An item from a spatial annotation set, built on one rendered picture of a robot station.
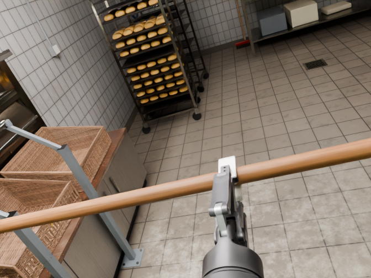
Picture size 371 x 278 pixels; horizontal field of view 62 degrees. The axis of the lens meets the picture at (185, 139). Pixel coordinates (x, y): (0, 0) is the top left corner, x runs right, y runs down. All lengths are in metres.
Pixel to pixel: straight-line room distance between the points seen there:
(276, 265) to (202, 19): 4.35
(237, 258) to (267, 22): 4.56
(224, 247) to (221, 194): 0.07
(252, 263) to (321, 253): 1.58
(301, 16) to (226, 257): 4.64
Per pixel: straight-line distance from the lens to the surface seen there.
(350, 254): 1.96
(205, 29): 5.54
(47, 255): 1.55
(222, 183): 0.45
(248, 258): 0.39
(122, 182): 2.32
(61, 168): 2.41
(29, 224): 0.74
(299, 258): 1.94
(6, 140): 2.29
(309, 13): 4.93
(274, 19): 4.84
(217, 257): 0.39
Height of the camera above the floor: 1.58
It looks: 30 degrees down
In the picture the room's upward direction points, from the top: 21 degrees counter-clockwise
